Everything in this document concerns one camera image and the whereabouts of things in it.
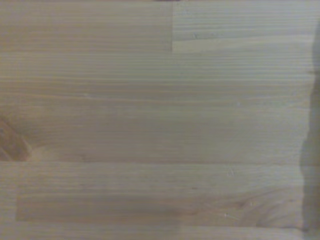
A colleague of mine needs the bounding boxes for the rust red shorts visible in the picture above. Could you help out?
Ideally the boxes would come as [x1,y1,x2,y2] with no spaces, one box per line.
[299,22,320,237]

